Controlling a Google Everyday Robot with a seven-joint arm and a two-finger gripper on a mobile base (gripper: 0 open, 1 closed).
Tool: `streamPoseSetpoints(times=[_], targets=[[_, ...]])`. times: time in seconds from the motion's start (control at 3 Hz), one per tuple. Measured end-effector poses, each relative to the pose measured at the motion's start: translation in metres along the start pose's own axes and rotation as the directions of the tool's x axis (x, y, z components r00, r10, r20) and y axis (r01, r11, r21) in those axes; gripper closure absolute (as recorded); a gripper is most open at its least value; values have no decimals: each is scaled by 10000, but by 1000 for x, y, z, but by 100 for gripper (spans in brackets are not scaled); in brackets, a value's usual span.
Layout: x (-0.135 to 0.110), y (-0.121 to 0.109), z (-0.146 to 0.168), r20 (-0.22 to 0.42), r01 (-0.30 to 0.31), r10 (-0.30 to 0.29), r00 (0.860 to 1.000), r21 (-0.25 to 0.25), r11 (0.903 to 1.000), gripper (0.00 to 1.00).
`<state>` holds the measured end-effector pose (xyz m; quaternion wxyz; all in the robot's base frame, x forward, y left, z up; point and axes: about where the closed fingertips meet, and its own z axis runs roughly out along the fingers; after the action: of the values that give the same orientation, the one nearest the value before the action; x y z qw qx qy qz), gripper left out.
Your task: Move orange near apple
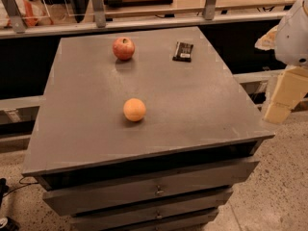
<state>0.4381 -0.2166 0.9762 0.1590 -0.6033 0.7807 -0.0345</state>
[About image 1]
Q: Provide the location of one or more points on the dark bar on shelf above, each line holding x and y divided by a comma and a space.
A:
127, 3

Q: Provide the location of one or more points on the dark can on floor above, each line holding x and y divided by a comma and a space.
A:
8, 224

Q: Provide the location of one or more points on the grey drawer cabinet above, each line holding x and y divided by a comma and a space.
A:
155, 143

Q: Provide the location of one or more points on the orange fruit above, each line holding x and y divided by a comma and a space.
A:
134, 109

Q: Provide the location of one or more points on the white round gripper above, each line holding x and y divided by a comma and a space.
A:
293, 36

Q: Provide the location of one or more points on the black snack packet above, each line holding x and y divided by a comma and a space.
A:
183, 52

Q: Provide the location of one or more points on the orange white plastic bag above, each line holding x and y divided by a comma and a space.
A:
32, 14

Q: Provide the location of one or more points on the metal railing frame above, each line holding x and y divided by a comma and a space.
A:
98, 17

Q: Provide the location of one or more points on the red apple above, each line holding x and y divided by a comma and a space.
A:
124, 48

